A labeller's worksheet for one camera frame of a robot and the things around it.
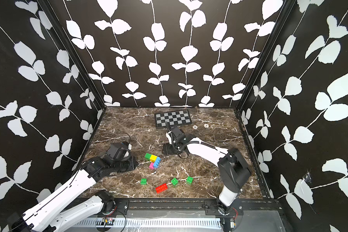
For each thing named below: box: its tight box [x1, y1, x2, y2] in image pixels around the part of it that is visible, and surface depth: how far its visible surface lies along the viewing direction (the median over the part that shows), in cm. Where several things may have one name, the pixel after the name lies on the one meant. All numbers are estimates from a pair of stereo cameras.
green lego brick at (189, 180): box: [186, 175, 194, 186], surface depth 82 cm
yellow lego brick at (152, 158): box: [149, 154, 158, 163], surface depth 92 cm
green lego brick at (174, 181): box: [171, 177, 179, 186], surface depth 81 cm
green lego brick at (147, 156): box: [144, 152, 152, 162], surface depth 92 cm
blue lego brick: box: [153, 156, 161, 169], surface depth 90 cm
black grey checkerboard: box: [154, 109, 192, 130], surface depth 113 cm
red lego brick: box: [155, 183, 169, 194], surface depth 81 cm
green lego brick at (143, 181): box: [140, 177, 148, 186], surface depth 83 cm
